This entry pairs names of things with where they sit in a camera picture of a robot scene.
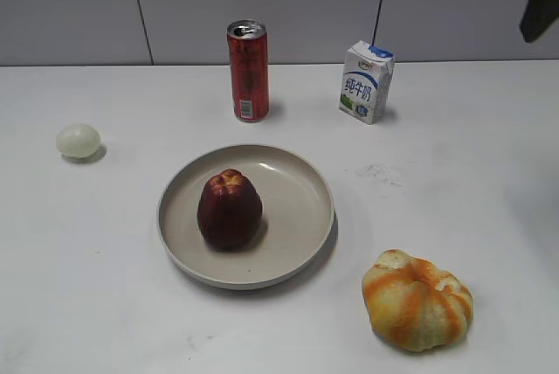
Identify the dark red apple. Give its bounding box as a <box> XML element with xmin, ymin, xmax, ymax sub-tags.
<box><xmin>197</xmin><ymin>169</ymin><xmax>263</xmax><ymax>249</ymax></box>

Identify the beige round plate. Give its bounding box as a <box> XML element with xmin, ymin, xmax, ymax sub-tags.
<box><xmin>157</xmin><ymin>144</ymin><xmax>335</xmax><ymax>290</ymax></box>

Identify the white blue milk carton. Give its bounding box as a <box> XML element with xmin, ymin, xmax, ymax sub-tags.
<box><xmin>339</xmin><ymin>41</ymin><xmax>395</xmax><ymax>124</ymax></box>

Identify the red soda can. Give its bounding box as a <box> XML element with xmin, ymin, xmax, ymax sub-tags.
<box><xmin>227</xmin><ymin>19</ymin><xmax>269</xmax><ymax>122</ymax></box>

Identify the yellow orange pumpkin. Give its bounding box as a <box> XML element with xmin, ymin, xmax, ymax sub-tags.
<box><xmin>362</xmin><ymin>249</ymin><xmax>473</xmax><ymax>352</ymax></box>

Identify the pale green egg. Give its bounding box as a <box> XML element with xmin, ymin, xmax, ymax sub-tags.
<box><xmin>56</xmin><ymin>123</ymin><xmax>100</xmax><ymax>159</ymax></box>

